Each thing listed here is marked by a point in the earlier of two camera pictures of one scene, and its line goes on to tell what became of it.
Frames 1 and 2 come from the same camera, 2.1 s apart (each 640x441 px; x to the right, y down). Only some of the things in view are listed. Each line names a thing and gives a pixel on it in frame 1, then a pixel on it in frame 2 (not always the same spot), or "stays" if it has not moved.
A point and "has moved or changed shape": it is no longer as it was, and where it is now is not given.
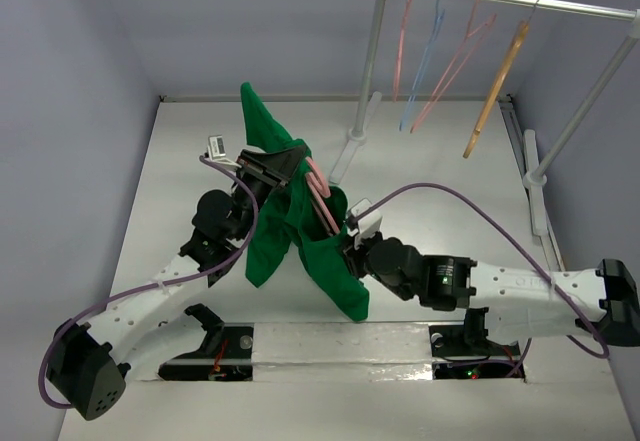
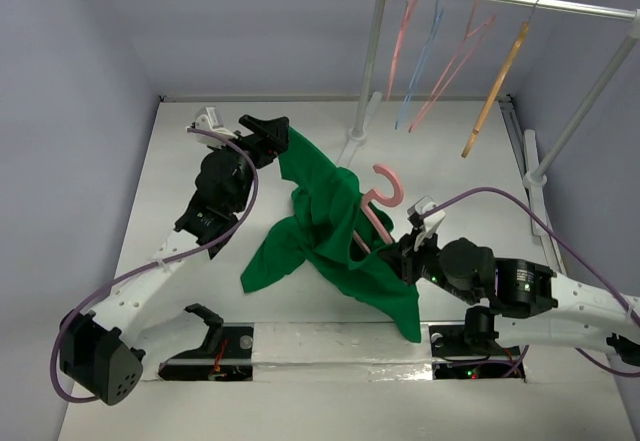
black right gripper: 350,257 → 407,261
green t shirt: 294,215 has moved or changed shape
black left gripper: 271,170 → 266,142
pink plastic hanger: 319,186 → 371,195
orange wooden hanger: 498,85 stays
